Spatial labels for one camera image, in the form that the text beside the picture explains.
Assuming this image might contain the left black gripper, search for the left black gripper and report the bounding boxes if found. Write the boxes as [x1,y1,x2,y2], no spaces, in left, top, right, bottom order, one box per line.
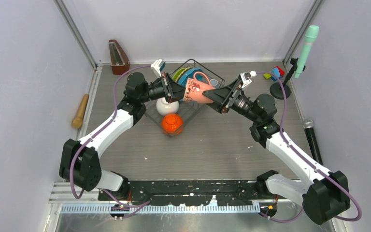
[140,73,193,104]

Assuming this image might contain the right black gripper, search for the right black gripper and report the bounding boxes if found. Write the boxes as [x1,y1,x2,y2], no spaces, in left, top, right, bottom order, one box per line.
[203,78,260,124]

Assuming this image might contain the lime green plate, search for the lime green plate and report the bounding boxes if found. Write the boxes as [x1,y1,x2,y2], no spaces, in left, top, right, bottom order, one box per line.
[172,68,185,82]

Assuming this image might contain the white mug red handle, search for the white mug red handle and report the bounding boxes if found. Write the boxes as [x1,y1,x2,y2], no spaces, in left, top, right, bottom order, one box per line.
[183,71,215,104]

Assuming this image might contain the white bowl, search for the white bowl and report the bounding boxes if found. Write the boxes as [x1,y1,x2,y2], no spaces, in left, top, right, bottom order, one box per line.
[156,98,179,116]

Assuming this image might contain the white mug grey handle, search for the white mug grey handle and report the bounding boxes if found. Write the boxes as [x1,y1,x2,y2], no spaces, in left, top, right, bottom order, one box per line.
[210,79,220,88]

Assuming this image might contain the blue polka dot plate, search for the blue polka dot plate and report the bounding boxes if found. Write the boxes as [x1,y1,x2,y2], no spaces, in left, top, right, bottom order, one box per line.
[177,67,202,87]

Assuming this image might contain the black wire dish rack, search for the black wire dish rack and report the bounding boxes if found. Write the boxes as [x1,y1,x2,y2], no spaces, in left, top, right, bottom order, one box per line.
[145,58,225,137]

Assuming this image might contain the orange bowl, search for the orange bowl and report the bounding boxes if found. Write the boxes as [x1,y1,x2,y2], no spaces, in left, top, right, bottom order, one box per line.
[161,114,184,136]

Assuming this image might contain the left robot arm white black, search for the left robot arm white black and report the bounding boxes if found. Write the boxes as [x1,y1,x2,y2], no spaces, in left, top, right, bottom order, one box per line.
[59,72,185,200]

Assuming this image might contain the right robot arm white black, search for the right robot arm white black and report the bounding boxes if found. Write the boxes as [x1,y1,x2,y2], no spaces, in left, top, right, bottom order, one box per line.
[203,80,351,225]

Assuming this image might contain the brown wooden metronome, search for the brown wooden metronome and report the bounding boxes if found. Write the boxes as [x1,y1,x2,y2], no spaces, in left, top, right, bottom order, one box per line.
[108,39,130,75]

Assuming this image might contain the colourful toy blocks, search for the colourful toy blocks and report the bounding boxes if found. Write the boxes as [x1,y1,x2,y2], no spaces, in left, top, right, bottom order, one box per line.
[263,66,285,82]

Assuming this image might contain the black handheld microphone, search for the black handheld microphone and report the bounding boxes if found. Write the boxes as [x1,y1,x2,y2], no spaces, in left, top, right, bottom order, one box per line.
[302,119,323,165]

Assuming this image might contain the wooden rolling pin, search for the wooden rolling pin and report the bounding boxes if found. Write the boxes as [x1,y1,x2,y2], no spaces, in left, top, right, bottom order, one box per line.
[71,94,89,129]

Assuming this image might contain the mint green microphone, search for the mint green microphone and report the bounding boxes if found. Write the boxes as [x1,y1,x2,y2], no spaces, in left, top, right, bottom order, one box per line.
[294,25,319,79]

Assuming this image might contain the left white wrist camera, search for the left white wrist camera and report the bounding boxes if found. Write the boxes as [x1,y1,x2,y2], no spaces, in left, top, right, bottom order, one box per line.
[150,58,166,77]

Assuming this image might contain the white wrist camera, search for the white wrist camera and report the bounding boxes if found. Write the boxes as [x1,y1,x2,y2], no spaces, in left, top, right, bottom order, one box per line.
[150,58,166,77]
[239,71,257,90]

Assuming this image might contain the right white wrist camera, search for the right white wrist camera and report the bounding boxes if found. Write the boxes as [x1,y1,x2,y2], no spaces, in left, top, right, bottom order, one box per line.
[239,71,257,90]

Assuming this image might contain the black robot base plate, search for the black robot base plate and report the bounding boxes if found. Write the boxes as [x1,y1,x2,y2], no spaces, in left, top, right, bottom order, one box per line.
[111,180,283,206]

